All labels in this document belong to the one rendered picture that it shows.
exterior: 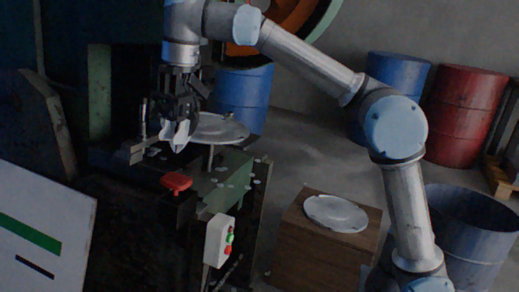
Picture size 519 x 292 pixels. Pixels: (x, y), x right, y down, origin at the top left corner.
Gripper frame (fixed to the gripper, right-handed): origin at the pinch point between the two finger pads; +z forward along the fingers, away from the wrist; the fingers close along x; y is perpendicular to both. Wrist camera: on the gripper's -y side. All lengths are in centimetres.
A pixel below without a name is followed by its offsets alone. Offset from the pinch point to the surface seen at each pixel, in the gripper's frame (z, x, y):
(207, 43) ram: -19.7, -14.4, -36.0
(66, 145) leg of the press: 15.5, -44.5, -9.5
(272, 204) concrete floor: 84, -9, -133
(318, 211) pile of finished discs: 48, 27, -78
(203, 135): 6.4, -7.4, -26.1
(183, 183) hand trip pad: 8.6, 2.9, 1.1
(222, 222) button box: 21.8, 10.6, -8.0
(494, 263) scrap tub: 51, 100, -89
